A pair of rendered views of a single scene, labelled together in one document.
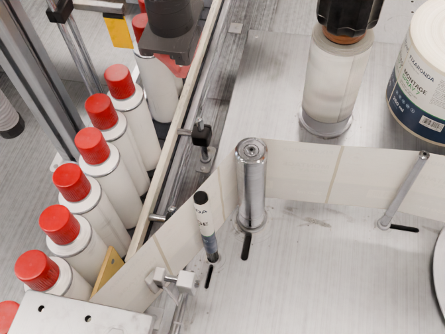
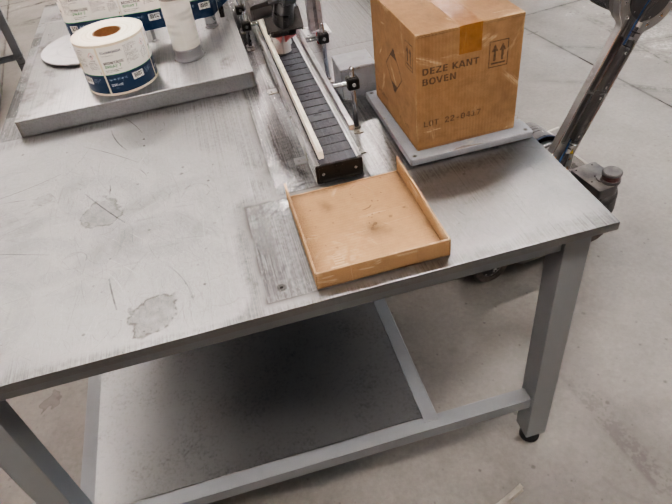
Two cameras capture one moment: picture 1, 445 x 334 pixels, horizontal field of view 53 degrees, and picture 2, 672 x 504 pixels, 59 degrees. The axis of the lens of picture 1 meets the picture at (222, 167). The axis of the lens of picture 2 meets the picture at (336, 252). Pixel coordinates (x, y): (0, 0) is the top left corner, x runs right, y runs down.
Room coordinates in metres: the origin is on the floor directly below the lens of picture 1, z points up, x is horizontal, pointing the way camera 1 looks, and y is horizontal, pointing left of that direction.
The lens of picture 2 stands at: (2.24, -0.66, 1.60)
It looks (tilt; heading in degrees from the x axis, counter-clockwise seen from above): 42 degrees down; 154
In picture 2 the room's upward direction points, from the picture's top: 8 degrees counter-clockwise
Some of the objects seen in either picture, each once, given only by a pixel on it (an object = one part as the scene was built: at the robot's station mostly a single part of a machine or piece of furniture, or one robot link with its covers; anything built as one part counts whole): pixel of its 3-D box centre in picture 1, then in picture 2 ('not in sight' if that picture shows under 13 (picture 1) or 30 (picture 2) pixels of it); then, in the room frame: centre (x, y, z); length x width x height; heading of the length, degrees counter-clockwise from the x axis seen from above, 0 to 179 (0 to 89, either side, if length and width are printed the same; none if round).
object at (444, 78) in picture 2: not in sight; (441, 58); (1.21, 0.20, 0.99); 0.30 x 0.24 x 0.27; 164
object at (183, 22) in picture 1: (169, 10); not in sight; (0.47, 0.05, 1.13); 0.10 x 0.07 x 0.07; 163
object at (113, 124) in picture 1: (118, 150); not in sight; (0.37, 0.14, 0.98); 0.05 x 0.05 x 0.20
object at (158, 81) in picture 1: (156, 72); not in sight; (0.51, 0.09, 0.98); 0.05 x 0.05 x 0.20
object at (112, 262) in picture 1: (107, 295); not in sight; (0.18, 0.16, 0.94); 0.10 x 0.01 x 0.09; 163
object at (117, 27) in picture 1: (118, 30); not in sight; (0.48, 0.12, 1.09); 0.03 x 0.01 x 0.06; 73
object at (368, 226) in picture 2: not in sight; (361, 216); (1.43, -0.19, 0.85); 0.30 x 0.26 x 0.04; 163
